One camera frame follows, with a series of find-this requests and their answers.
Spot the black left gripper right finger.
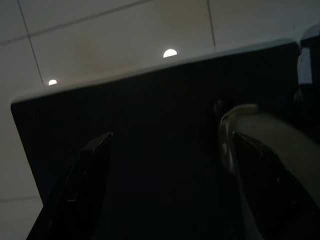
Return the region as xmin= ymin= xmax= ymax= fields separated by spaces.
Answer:
xmin=232 ymin=131 xmax=320 ymax=240

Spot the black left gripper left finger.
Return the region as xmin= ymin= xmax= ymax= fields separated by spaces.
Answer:
xmin=27 ymin=132 xmax=113 ymax=240

